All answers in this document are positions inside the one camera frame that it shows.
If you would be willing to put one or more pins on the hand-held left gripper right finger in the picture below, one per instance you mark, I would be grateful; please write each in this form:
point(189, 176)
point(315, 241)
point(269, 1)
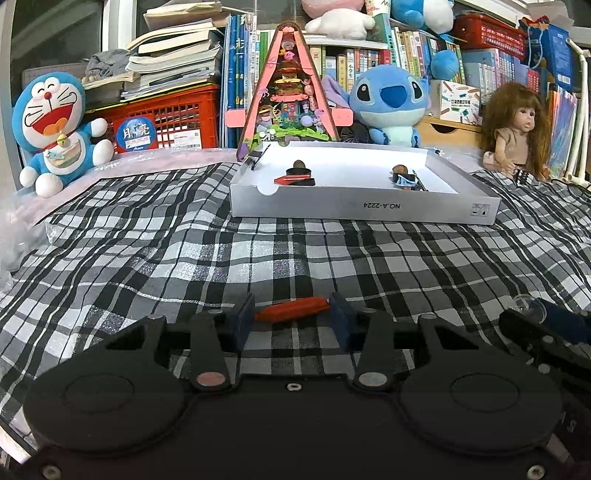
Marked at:
point(339, 321)

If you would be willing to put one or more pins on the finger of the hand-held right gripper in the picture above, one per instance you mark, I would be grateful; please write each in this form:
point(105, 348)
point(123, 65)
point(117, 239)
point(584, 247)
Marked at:
point(565, 321)
point(531, 334)

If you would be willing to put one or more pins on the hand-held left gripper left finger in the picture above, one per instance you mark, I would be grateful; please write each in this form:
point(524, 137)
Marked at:
point(244, 319)

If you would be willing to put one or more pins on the clear plastic dome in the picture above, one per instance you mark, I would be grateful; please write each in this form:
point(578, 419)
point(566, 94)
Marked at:
point(528, 307)

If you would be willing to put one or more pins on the red plastic stick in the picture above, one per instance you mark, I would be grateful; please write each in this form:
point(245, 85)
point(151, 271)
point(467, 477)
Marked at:
point(291, 310)
point(287, 180)

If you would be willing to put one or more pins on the white cardboard box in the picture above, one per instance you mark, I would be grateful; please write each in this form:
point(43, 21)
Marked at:
point(360, 205)

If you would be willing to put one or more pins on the small items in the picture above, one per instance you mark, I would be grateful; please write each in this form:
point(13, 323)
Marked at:
point(299, 173)

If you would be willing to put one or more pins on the brown walnut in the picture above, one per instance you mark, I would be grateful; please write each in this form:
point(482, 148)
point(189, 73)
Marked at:
point(298, 164)
point(400, 170)

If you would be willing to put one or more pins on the black white plaid cloth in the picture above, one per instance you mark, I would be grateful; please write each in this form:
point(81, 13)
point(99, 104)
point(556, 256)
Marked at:
point(184, 267)

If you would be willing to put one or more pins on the colourful upright folders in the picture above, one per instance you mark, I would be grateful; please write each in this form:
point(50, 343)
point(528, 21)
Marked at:
point(563, 129)

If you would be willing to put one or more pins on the long-haired baby doll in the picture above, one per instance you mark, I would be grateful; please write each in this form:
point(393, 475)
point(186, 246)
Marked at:
point(512, 129)

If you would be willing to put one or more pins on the red plastic crate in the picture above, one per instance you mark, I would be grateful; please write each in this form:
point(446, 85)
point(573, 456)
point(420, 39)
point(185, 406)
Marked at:
point(184, 115)

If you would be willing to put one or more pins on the white pipe stand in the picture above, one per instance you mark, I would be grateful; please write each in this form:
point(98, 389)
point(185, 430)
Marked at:
point(579, 106)

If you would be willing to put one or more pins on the wooden drawer organiser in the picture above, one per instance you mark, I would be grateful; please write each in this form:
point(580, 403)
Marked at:
point(450, 131)

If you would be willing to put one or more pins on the pink triangular model house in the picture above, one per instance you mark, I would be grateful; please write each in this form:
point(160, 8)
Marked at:
point(288, 101)

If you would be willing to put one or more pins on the blue alien plush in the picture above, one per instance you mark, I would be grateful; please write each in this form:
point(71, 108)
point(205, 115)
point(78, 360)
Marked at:
point(388, 101)

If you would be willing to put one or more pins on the white printed carton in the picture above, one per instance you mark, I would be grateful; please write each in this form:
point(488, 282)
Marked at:
point(459, 101)

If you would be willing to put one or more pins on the upright blue books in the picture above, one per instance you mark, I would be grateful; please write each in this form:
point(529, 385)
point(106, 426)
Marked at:
point(238, 69)

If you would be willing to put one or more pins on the row of small shelf books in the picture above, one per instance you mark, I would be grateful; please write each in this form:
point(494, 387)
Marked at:
point(351, 62)

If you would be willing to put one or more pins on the row of blue pink books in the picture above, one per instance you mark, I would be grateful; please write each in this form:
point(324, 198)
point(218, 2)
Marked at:
point(496, 69)

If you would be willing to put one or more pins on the blue white cat plush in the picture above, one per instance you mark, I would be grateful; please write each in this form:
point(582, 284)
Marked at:
point(53, 129)

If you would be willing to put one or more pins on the blue paper bag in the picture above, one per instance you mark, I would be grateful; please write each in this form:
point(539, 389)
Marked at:
point(547, 50)

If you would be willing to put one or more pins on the stack of worn books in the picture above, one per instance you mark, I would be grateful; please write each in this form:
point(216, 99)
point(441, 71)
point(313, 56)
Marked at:
point(180, 55)

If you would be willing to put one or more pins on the row of tall colourful books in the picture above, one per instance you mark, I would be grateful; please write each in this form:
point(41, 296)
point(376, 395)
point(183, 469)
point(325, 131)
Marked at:
point(411, 50)

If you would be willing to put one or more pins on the grey crumpled cloth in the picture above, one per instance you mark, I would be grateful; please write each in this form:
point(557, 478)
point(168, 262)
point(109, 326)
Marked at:
point(108, 62)

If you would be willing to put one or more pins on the red plastic basket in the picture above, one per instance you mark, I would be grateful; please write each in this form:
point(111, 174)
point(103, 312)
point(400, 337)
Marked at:
point(489, 32)

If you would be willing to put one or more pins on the pink plush toy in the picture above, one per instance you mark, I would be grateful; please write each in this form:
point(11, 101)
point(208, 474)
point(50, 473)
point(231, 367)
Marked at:
point(321, 7)

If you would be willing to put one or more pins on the blue white plush toy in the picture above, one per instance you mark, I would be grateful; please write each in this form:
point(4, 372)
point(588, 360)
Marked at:
point(425, 14)

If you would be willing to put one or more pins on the white framed glass cabinet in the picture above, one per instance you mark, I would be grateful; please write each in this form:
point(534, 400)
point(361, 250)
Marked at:
point(46, 32)

